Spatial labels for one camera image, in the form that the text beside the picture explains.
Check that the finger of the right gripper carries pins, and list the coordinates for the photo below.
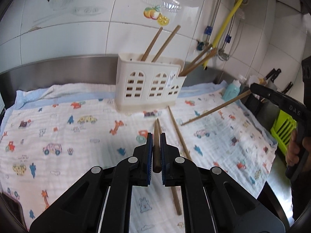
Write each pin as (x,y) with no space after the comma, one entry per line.
(273,96)

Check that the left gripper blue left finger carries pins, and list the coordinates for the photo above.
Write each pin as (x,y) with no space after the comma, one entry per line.
(144,155)

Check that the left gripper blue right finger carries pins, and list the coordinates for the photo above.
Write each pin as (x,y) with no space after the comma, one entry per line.
(172,180)

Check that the brown wooden chopstick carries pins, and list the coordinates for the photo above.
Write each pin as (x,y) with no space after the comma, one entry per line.
(146,53)
(156,161)
(239,97)
(195,59)
(194,65)
(166,43)
(185,149)
(166,159)

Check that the person right hand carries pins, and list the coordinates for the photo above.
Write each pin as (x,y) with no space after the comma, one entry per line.
(292,150)

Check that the green plastic rack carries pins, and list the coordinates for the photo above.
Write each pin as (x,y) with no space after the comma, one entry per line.
(282,129)

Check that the black utensil caddy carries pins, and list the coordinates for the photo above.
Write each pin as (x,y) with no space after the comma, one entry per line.
(254,102)

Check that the teal soap pump bottle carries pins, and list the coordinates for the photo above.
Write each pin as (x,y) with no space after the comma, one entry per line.
(233,88)

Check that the right water valve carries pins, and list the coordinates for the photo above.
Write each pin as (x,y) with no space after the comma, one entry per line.
(222,55)

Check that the water valve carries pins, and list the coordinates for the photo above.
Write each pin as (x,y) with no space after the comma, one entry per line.
(222,55)
(201,45)

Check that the cream plastic utensil holder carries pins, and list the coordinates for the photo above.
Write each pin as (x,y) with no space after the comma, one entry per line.
(146,85)

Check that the left water valve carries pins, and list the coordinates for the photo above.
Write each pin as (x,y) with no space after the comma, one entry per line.
(201,45)

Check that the white cartoon print cloth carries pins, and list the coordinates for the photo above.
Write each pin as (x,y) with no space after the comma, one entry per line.
(44,151)

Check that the light blue towel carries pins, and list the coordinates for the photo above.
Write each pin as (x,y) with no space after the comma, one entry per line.
(57,94)

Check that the black knife handle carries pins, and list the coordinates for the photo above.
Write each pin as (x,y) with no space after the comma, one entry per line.
(272,75)

